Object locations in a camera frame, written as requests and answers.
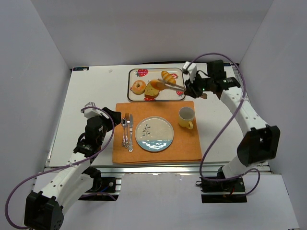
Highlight metal food tongs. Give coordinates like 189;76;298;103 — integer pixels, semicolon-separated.
158;79;187;92

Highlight long striped bread loaf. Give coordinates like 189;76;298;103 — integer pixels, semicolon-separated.
161;71;176;84

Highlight round golden bread roll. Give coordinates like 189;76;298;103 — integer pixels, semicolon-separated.
150;80;165;91

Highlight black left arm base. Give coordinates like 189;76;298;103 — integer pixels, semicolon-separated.
79;167;121;201

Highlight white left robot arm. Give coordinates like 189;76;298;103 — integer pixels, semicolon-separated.
24;106;121;230

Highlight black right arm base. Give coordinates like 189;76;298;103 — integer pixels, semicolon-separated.
195;178;247;204

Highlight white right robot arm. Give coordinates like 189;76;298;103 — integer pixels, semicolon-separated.
182;60;280;181

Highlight herb bread slice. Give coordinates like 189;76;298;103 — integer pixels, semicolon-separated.
144;82;159;99

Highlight silver spoon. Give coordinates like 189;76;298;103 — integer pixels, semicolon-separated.
121;118;126;147

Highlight silver fork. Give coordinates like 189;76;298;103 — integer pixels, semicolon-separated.
124;113;130;148

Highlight yellow mug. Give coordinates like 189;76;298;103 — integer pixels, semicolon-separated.
178;107;195;129

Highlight silver table knife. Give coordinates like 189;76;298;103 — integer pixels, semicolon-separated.
129;114;133;152

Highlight glazed bagel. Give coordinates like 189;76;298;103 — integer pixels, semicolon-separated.
131;80;146;95

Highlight white and blue plate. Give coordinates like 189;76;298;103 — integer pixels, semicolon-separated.
135;116;174;152

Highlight strawberry pattern tray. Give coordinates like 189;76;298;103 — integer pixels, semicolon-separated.
127;68;185;102

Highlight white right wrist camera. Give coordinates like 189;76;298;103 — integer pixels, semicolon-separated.
182;61;197;79

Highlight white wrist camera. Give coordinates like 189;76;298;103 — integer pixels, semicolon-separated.
182;61;197;79
81;102;102;119

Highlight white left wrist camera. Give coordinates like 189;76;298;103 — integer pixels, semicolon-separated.
81;102;102;119

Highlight aluminium table frame rail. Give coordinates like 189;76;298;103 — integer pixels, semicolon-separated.
43;161;273;179

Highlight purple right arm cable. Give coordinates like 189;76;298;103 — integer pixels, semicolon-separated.
189;52;261;199

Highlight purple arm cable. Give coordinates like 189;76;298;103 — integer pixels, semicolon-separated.
189;52;261;199
4;107;115;228

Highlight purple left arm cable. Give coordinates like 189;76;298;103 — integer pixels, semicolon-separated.
4;107;115;228

